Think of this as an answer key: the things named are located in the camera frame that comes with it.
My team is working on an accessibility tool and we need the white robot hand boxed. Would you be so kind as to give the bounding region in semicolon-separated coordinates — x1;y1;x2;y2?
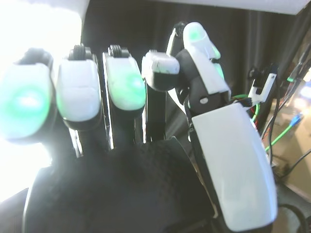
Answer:
0;21;279;233

